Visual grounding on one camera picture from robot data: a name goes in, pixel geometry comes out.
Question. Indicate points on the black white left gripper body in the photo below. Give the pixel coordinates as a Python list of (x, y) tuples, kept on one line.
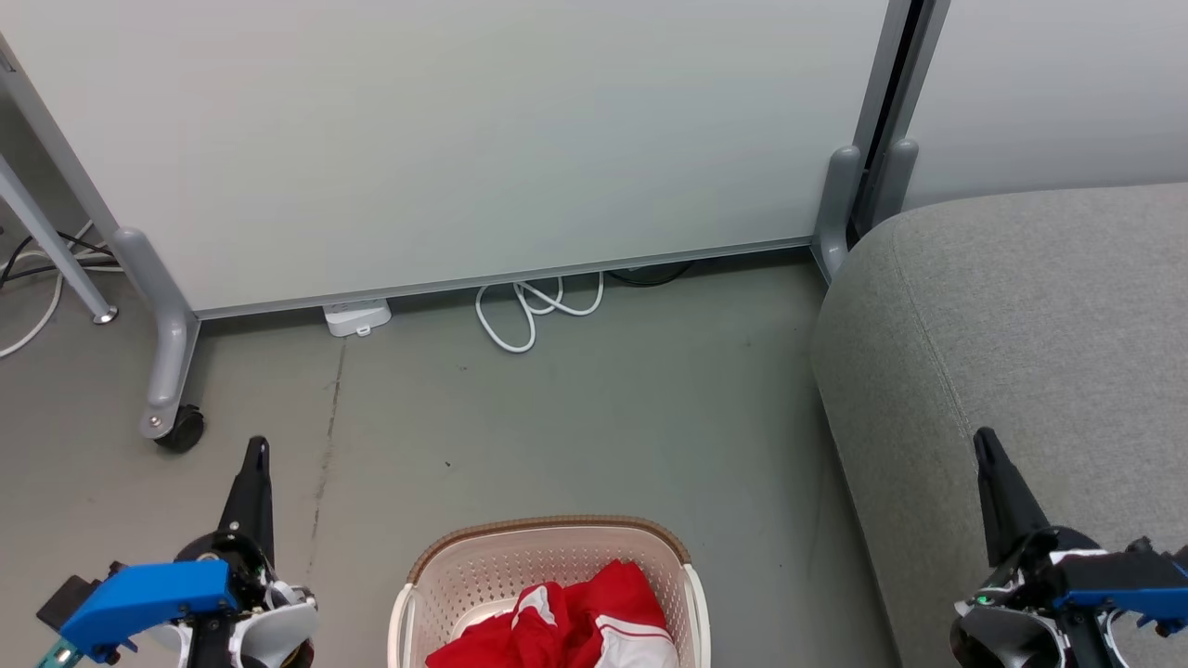
[(269, 622)]

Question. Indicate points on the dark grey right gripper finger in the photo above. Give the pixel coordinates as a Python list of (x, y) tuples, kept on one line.
[(1007, 510)]

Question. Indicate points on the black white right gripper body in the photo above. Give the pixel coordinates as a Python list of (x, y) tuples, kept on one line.
[(1012, 631)]

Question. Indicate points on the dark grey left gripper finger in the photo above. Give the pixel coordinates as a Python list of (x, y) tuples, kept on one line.
[(252, 501)]

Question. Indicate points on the grey fabric sofa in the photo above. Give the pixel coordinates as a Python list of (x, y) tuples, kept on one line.
[(1021, 325)]

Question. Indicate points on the black caster wheel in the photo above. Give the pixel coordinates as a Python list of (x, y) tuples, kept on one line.
[(183, 431)]

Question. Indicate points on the white power adapter box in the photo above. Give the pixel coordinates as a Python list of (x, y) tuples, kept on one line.
[(357, 317)]

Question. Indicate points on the cream perforated laundry basket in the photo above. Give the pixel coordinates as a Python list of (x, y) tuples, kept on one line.
[(483, 566)]

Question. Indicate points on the grey metal table leg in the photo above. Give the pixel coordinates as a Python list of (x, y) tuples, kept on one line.
[(56, 246)]

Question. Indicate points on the wide white partition panel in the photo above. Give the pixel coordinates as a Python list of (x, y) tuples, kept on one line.
[(464, 139)]

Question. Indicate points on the narrow white partition panel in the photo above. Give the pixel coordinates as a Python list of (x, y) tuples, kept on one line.
[(1049, 93)]

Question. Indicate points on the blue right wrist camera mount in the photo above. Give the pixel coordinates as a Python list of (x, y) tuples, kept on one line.
[(1123, 580)]

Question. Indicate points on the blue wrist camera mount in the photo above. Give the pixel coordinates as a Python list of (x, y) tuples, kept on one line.
[(139, 598), (1123, 580)]

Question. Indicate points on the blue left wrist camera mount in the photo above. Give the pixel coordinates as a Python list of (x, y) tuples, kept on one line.
[(139, 598)]

